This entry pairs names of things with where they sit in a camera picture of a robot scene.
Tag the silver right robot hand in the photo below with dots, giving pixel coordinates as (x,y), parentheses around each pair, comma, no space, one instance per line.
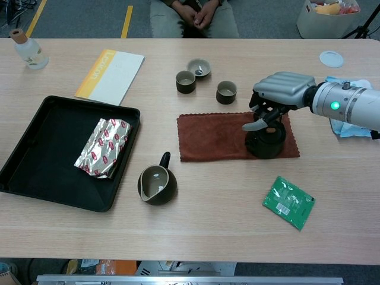
(285,89)

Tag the black cast iron teapot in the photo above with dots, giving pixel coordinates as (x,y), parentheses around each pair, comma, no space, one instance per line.
(267,145)

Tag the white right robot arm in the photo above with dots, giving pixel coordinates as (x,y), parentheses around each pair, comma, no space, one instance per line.
(350,104)

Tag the white round table grommet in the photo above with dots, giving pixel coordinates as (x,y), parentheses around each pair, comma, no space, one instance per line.
(331,58)

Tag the dark cylindrical tea cup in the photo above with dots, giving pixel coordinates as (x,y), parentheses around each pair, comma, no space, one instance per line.
(226,98)
(185,87)

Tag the white storage bin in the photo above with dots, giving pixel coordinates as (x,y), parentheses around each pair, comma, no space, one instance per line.
(320,23)

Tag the blue wet wipes pack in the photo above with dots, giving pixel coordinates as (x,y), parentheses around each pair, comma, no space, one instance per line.
(350,129)

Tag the wide grey tea bowl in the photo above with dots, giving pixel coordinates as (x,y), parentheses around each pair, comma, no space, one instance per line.
(205,66)

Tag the brown tea cloth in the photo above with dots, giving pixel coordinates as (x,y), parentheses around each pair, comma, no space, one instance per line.
(207,136)

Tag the black tripod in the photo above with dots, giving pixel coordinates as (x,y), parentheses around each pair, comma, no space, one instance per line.
(360,29)

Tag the green tea sachet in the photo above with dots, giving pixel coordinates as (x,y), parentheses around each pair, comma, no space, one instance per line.
(291,205)

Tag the seated person olive trousers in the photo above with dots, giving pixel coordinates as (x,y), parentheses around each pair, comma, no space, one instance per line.
(166,20)

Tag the yellow white Lexicon book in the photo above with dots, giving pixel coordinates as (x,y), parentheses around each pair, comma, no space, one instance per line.
(115,77)

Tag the silver foil packet red print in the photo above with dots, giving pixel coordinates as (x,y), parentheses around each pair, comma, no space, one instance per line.
(104,145)

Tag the black square plastic tray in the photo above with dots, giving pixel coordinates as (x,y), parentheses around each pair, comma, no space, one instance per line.
(44,154)

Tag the frosted glass bottle cork stopper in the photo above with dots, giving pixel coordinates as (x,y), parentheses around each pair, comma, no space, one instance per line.
(32,53)

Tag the aluminium profile rail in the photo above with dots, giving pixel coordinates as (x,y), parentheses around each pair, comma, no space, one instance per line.
(178,280)

